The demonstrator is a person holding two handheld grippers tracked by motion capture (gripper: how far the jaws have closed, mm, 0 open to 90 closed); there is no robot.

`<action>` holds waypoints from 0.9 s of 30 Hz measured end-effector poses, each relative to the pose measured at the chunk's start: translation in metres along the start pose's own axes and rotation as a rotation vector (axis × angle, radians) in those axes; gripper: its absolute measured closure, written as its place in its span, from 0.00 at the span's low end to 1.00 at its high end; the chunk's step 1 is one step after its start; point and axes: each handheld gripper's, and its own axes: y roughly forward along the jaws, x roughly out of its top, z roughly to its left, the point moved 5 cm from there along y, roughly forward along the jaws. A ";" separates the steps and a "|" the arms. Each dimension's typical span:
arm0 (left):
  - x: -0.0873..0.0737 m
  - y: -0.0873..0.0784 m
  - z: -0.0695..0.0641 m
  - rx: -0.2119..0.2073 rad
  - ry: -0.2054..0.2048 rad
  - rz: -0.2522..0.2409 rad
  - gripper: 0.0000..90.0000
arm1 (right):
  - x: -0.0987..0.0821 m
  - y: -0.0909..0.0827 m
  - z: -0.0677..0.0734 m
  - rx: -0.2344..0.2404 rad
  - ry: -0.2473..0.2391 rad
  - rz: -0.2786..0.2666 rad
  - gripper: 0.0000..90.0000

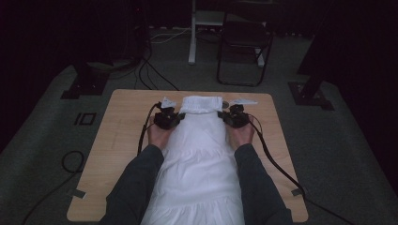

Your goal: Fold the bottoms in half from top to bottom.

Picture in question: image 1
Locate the white desk frame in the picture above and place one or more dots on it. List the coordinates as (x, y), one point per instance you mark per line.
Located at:
(192, 47)

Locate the grey table grommet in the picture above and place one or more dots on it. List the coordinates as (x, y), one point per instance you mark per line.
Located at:
(225, 105)

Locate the black folding chair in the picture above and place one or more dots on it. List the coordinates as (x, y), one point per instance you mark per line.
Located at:
(245, 36)

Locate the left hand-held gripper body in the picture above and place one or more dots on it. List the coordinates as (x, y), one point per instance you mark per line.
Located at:
(165, 120)

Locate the person's left hand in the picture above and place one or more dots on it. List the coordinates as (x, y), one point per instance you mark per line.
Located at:
(159, 137)

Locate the white skirt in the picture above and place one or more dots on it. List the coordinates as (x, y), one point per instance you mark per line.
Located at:
(197, 162)

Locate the grey tape piece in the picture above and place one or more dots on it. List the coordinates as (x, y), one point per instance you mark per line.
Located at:
(298, 192)
(79, 193)

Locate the person's right hand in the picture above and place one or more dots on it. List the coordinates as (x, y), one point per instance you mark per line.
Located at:
(241, 136)

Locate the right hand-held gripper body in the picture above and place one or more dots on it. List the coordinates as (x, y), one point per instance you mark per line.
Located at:
(237, 118)

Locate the black stand base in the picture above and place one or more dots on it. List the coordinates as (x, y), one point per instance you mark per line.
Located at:
(308, 97)
(86, 86)

